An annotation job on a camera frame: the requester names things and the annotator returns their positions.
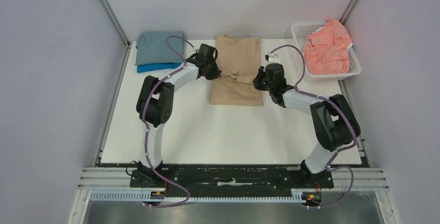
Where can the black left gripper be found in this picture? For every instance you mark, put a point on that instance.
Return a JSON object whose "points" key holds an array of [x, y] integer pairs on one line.
{"points": [[216, 72]]}

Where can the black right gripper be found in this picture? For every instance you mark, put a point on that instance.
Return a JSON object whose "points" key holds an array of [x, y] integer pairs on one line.
{"points": [[259, 82]]}

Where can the beige t-shirt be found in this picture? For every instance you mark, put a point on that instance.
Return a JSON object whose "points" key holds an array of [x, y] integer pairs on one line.
{"points": [[239, 60]]}

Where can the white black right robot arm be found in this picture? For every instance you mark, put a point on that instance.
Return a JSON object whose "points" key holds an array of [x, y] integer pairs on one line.
{"points": [[333, 120]]}

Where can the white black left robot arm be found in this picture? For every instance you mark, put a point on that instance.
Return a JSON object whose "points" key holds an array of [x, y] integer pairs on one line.
{"points": [[155, 105]]}

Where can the folded grey-blue t-shirt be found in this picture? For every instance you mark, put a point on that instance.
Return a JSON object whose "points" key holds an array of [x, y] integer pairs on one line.
{"points": [[160, 47]]}

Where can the white perforated plastic basket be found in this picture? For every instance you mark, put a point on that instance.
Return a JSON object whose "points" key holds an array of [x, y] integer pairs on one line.
{"points": [[300, 31]]}

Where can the pink crumpled t-shirt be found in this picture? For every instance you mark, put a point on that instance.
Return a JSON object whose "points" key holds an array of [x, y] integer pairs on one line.
{"points": [[326, 50]]}

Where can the folded bright blue t-shirt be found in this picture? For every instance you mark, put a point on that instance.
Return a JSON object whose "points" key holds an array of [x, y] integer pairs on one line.
{"points": [[156, 67]]}

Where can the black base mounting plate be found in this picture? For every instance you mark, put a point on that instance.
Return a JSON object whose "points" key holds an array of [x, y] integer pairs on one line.
{"points": [[237, 180]]}

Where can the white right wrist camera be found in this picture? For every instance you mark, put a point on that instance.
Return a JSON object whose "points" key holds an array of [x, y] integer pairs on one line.
{"points": [[271, 58]]}

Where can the grey aluminium corner post left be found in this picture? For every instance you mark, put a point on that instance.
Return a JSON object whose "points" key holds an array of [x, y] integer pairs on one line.
{"points": [[115, 23]]}

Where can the aluminium rail frame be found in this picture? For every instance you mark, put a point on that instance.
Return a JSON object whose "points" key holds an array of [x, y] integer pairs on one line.
{"points": [[365, 179]]}

